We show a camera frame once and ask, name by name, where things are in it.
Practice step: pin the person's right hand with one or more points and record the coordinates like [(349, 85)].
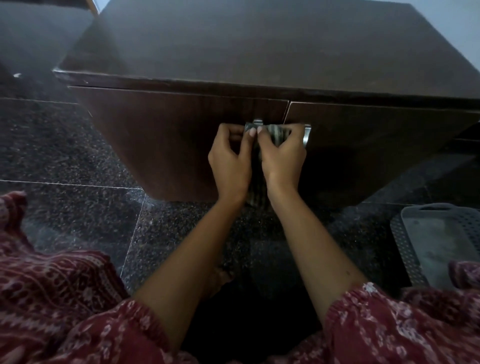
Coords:
[(283, 161)]

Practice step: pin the person's left hand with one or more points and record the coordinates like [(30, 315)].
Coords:
[(230, 168)]

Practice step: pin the checked green cloth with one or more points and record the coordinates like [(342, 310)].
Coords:
[(275, 135)]

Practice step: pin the dark brown wooden cabinet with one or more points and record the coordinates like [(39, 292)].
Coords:
[(262, 48)]

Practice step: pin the person's right forearm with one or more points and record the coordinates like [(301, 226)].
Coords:
[(318, 251)]

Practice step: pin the person's left forearm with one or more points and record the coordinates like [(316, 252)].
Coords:
[(187, 273)]

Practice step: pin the person's left foot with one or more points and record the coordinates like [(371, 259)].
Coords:
[(219, 279)]

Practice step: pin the grey perforated plastic basket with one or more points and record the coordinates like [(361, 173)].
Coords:
[(431, 243)]

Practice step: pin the red floral garment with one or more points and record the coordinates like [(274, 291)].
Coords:
[(75, 300)]

